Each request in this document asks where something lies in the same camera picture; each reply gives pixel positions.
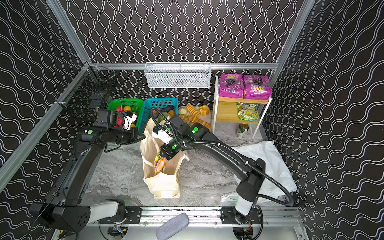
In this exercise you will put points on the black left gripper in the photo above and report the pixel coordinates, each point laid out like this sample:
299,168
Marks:
132,135

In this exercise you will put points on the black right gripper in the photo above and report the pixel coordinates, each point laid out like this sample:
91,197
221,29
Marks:
162,122

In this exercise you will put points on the orange red snack bag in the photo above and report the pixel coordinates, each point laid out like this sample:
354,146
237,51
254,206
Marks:
159,164

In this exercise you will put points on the cream canvas tote bag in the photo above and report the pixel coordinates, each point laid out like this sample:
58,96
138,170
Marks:
166,184

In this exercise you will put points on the purple snack bag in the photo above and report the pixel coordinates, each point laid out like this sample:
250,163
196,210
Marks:
231,86
256,87

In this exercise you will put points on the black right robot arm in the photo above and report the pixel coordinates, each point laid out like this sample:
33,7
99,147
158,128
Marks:
178,136

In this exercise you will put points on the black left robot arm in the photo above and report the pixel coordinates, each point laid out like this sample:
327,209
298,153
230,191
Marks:
62,208

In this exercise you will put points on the teal plastic basket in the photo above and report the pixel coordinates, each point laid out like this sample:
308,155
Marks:
157,103

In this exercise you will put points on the green cabbage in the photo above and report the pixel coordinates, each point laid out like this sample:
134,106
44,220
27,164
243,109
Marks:
162,117

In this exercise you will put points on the green plastic basket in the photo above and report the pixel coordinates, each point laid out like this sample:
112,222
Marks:
135,104

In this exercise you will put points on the purple eggplant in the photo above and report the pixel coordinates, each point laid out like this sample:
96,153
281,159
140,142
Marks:
168,108

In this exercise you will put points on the beige bread tray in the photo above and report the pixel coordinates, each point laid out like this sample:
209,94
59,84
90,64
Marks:
191,115

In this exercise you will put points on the pumpkin shaped bread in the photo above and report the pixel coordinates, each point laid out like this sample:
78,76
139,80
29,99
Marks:
204,110

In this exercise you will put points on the white wooden two-tier shelf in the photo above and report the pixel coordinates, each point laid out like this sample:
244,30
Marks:
225,110

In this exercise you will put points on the grey cloth pad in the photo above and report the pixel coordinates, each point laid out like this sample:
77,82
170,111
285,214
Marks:
172,227

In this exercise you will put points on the green white can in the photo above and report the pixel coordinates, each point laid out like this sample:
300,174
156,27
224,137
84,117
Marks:
242,130

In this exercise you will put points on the green yellow snack bag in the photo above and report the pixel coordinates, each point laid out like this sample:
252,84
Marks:
248,112

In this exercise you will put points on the white plastic bag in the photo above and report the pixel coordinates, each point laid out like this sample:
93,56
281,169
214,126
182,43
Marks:
275,168

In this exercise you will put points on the black wire wall basket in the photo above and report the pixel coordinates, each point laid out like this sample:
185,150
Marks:
94,91

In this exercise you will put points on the white wire wall basket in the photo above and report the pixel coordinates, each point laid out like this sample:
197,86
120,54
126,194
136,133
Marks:
178,75

